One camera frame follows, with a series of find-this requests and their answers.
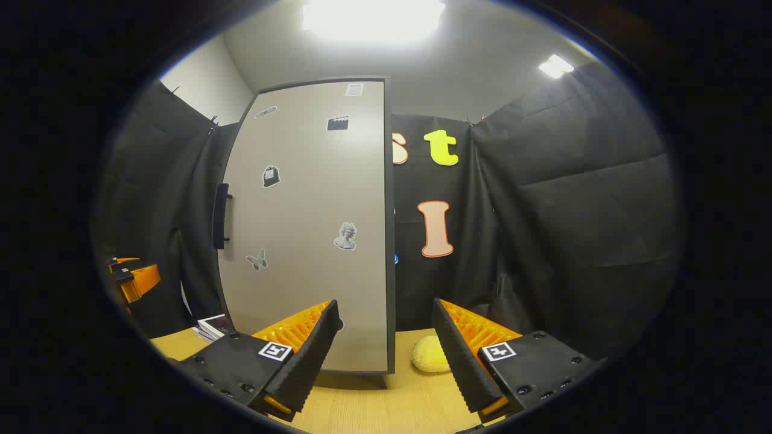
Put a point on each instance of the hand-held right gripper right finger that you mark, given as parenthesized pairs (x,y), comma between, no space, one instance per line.
(458,355)

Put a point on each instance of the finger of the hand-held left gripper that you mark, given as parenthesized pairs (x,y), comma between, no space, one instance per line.
(143,282)
(125,261)

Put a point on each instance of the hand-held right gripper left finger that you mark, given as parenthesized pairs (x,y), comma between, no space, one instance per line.
(313,355)

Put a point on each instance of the yellow round sponge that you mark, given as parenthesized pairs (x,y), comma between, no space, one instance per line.
(428,355)

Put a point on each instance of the black and white booklet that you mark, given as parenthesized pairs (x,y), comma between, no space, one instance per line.
(212,327)

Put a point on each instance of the black backdrop cloth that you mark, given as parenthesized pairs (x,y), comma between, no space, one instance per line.
(573,211)

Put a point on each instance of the small ceiling light panel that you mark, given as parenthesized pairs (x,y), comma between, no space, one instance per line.
(555,66)

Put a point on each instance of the large ceiling light panel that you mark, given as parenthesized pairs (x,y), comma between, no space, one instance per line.
(374,18)

